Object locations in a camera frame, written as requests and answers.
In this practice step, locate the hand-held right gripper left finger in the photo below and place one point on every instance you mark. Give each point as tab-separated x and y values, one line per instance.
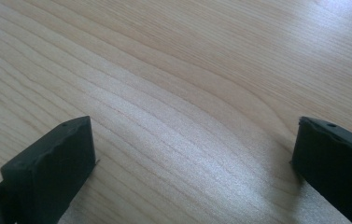
49	168

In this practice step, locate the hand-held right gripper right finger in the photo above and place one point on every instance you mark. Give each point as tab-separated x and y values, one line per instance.
335	165

